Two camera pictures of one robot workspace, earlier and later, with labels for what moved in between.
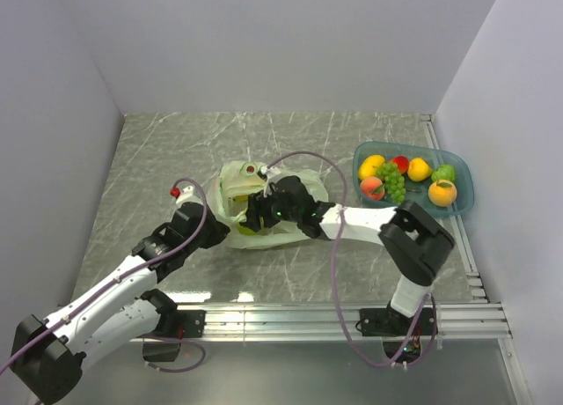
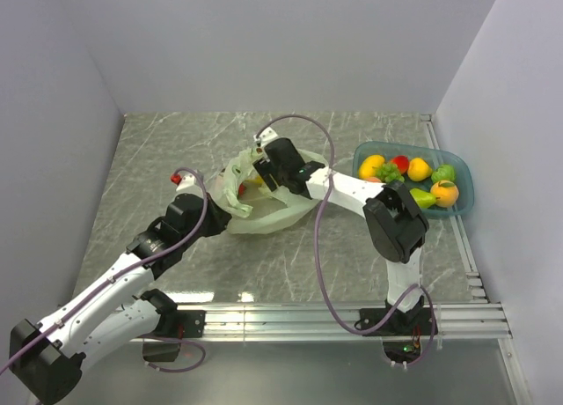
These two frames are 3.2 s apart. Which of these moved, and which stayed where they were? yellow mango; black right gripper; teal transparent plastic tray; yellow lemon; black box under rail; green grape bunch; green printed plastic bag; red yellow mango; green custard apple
Moved: green printed plastic bag; black right gripper
Stayed: green grape bunch; black box under rail; red yellow mango; green custard apple; yellow lemon; yellow mango; teal transparent plastic tray
